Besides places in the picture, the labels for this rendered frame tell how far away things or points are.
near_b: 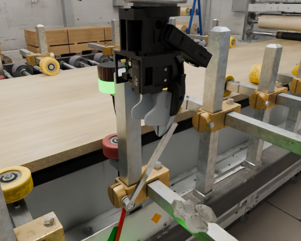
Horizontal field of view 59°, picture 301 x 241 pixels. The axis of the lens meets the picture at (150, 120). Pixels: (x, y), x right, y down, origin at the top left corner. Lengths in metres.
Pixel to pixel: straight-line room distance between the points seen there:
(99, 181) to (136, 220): 0.23
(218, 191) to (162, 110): 0.47
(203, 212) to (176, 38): 0.31
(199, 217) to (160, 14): 0.33
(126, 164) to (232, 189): 0.43
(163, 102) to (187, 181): 0.61
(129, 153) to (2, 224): 0.24
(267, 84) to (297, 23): 1.97
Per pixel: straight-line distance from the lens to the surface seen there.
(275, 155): 1.09
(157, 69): 0.39
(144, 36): 0.38
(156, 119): 0.43
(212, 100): 0.65
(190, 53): 0.43
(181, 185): 0.98
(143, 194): 0.59
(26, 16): 7.80
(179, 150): 0.97
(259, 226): 1.82
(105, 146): 0.64
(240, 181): 0.90
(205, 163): 0.73
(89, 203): 0.84
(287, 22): 2.84
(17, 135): 0.77
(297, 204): 2.07
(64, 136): 0.72
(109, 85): 0.50
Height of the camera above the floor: 1.22
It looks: 24 degrees down
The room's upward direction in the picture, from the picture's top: straight up
